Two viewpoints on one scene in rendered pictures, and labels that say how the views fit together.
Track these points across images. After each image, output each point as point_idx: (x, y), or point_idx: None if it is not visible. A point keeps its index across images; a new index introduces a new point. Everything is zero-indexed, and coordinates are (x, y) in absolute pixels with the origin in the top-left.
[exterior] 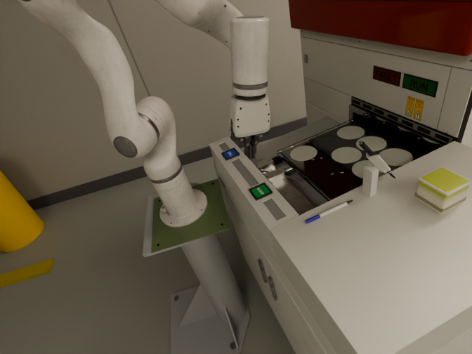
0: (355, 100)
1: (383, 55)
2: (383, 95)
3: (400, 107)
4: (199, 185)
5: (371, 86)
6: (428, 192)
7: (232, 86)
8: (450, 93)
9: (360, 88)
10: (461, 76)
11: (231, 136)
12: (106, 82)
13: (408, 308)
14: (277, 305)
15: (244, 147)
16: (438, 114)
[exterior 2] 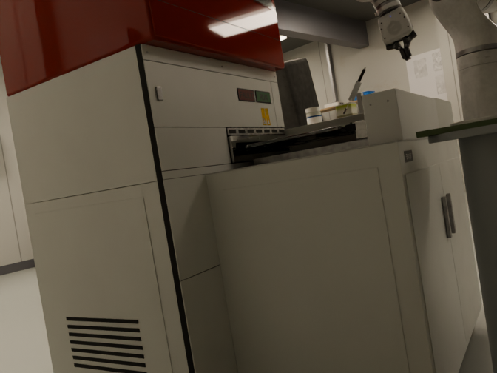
0: (231, 129)
1: (239, 78)
2: (248, 113)
3: (259, 119)
4: (447, 126)
5: (239, 108)
6: (353, 108)
7: (399, 1)
8: (274, 98)
9: (231, 114)
10: (274, 86)
11: (415, 32)
12: None
13: None
14: (455, 269)
15: (409, 49)
16: (275, 115)
